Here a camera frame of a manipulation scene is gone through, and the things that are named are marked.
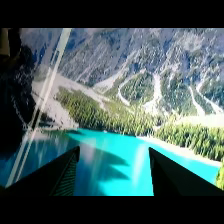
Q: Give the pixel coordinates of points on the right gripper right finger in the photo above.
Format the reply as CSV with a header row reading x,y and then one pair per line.
x,y
176,180

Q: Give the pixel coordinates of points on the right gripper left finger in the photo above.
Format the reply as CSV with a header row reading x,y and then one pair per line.
x,y
56,176

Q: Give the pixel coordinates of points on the black garment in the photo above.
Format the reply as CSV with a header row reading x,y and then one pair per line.
x,y
12,96

